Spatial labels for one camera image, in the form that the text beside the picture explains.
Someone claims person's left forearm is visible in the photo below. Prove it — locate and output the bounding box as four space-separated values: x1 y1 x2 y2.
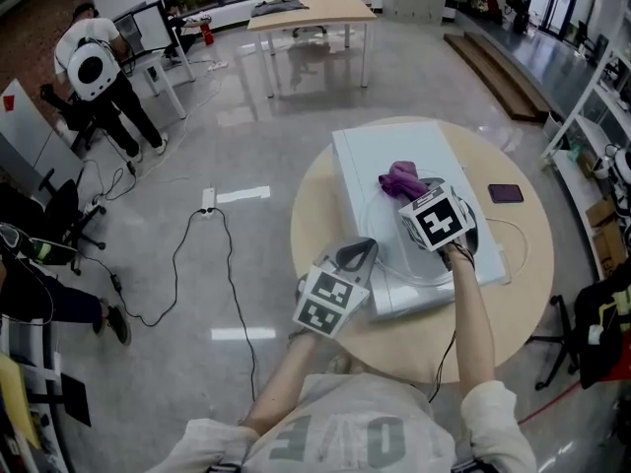
241 330 321 436

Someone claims white microwave oven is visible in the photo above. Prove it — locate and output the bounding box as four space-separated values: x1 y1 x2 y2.
331 119 509 322

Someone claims purple cloth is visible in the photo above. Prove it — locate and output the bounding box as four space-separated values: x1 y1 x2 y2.
378 160 429 201

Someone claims white round pod backpack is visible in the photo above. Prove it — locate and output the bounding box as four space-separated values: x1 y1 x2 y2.
594 145 631 186
66 36 117 101

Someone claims person's white printed shirt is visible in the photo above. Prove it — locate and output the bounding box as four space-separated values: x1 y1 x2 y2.
162 372 538 473

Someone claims white charging cable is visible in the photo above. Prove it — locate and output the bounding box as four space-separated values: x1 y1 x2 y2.
485 217 529 283

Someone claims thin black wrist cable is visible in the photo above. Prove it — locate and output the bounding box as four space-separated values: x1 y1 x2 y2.
427 327 457 404

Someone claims white waste bin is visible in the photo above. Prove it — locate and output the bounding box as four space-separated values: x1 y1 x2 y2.
541 110 566 140

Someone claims black office chair with jacket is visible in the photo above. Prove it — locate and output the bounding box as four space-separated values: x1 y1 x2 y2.
526 276 631 391

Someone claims dark phone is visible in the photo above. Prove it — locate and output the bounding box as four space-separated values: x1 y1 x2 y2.
487 182 525 204

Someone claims small white table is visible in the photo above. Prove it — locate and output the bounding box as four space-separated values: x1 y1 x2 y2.
125 49 196 120

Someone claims long black floor cable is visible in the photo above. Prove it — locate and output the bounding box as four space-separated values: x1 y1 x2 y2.
83 207 260 403

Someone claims clear glass round plate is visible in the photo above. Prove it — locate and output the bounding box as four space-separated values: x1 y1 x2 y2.
359 165 482 288

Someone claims white shelf rack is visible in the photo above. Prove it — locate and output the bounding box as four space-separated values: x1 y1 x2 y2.
539 41 631 285

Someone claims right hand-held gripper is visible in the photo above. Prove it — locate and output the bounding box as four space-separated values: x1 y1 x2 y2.
396 176 480 265

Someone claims black framed display cabinet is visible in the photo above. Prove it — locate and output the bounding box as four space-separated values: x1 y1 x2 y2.
110 0 174 63

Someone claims grey garment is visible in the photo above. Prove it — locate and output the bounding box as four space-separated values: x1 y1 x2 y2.
251 0 310 18

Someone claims person's right forearm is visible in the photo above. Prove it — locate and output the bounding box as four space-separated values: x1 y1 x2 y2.
446 251 497 388

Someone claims round wooden table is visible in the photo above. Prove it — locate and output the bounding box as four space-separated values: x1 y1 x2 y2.
289 115 556 386

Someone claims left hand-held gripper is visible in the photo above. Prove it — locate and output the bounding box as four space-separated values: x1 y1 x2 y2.
293 236 381 340

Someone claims wooden step platform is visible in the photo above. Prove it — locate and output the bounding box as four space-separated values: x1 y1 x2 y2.
443 31 551 120

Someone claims cardboard box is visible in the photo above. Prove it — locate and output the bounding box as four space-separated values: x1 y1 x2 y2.
584 199 630 278

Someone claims black hanging bag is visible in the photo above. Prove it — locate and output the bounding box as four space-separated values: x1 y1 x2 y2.
505 0 531 34

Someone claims grey cabinet with red sticker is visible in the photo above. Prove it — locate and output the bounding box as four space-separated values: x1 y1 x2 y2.
0 77 83 191

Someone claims rectangular wooden table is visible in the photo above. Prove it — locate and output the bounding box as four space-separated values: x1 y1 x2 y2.
245 0 379 99

